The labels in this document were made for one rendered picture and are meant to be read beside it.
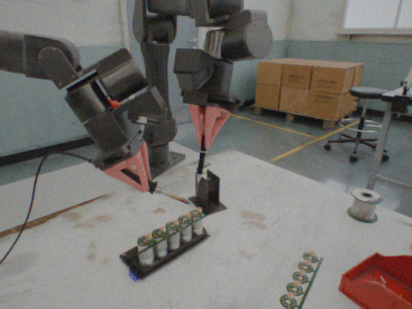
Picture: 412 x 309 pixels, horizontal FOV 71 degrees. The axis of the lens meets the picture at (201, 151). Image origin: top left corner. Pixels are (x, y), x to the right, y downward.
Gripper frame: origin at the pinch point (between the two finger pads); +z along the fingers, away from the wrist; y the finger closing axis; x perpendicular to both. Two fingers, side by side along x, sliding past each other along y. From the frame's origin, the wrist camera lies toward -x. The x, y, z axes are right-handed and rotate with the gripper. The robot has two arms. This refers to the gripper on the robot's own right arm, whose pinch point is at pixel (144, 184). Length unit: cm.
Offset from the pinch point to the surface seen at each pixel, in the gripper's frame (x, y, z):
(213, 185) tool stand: -8.0, 12.6, 12.1
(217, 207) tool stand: -6.7, 10.4, 16.5
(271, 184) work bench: -19.4, 22.3, 23.7
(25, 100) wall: 150, 206, -45
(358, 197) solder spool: -35.1, 7.9, 26.4
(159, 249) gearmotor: 0.8, -7.7, 8.8
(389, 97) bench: -105, 140, 70
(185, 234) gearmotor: -2.9, -3.7, 10.6
